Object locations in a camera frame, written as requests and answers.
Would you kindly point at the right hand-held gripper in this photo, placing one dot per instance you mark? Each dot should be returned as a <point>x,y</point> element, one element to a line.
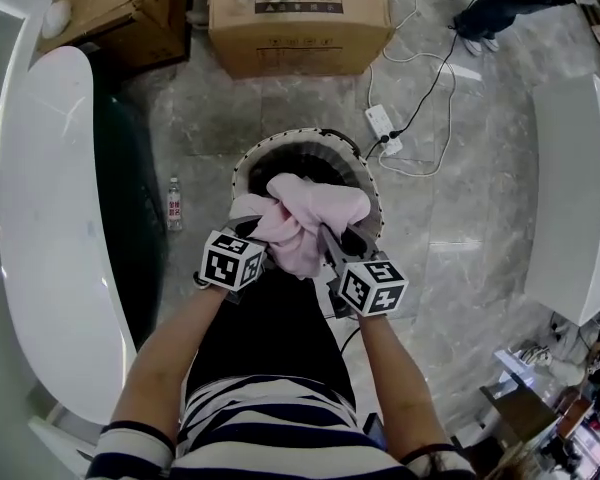
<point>372,288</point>

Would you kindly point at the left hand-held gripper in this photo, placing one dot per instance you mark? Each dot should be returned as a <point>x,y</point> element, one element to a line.
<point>227,263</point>

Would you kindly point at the pink cloth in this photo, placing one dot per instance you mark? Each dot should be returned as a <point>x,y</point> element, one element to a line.
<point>312,213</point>

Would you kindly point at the white woven basket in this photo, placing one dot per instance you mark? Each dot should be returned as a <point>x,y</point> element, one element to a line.
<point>305,155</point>

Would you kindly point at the person's left forearm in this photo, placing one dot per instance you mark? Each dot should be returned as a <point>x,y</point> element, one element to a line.
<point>170,348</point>

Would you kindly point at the person's right forearm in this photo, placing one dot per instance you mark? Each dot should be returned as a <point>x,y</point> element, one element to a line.
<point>400,378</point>

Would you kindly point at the white bathtub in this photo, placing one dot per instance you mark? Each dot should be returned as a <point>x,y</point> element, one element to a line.
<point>50,208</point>

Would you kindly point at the red label plastic bottle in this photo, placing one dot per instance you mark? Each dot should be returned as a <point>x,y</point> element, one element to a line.
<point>175,208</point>

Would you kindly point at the black trousers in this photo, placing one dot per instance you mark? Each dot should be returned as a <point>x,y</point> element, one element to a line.
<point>275,333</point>

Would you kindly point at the white power strip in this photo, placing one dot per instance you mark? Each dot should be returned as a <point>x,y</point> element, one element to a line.
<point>382,129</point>

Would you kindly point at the striped shirt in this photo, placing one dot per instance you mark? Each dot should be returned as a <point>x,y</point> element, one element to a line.
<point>260,433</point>

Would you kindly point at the small open cardboard box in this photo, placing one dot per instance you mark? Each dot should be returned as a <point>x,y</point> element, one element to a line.
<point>522,413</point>

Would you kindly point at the white curved cabinet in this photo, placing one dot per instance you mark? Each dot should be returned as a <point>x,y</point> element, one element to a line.
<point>575,193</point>

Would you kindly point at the large cardboard box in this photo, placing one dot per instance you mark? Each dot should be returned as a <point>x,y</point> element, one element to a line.
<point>300,28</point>

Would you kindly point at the cardboard box with black print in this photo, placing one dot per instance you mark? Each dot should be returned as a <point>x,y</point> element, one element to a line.
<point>125,13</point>

